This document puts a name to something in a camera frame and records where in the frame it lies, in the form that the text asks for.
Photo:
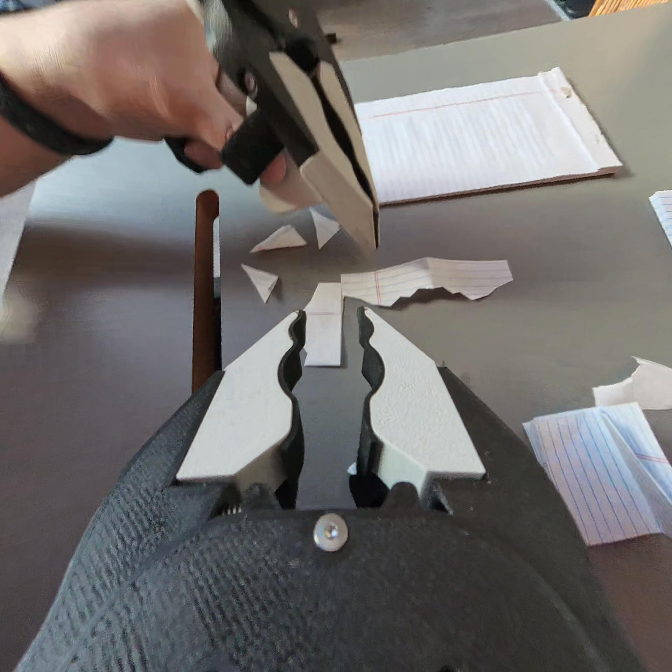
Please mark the small triangular paper scrap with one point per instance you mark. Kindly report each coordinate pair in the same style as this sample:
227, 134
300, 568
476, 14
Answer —
323, 225
262, 281
281, 241

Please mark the torn lined paper piece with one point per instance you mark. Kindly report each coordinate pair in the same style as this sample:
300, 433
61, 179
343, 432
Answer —
446, 275

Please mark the person's left forearm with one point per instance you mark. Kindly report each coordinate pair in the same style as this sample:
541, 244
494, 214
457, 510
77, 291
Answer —
15, 168

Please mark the white lined legal pad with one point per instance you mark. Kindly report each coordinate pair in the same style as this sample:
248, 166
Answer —
664, 215

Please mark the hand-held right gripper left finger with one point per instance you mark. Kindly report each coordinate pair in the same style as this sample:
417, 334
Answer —
231, 420

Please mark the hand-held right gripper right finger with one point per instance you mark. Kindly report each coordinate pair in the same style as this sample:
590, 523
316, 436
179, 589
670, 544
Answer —
425, 420

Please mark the narrow lined paper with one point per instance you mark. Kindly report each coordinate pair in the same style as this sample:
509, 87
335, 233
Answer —
325, 325

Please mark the black smartwatch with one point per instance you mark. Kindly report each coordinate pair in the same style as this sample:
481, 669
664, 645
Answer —
31, 126

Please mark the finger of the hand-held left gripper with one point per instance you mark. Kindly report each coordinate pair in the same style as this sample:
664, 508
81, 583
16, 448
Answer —
346, 110
336, 199

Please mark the grey desk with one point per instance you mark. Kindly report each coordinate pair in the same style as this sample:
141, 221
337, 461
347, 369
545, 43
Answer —
551, 325

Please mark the person's left hand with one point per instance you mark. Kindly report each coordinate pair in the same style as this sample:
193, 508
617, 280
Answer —
105, 68

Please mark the lined paper pad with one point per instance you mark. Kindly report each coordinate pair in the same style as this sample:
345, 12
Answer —
472, 141

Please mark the curved white paper scrap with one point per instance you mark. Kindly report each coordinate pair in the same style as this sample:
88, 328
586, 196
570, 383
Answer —
640, 388

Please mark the folded lined paper booklet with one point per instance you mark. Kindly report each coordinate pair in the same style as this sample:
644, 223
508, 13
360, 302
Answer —
593, 472

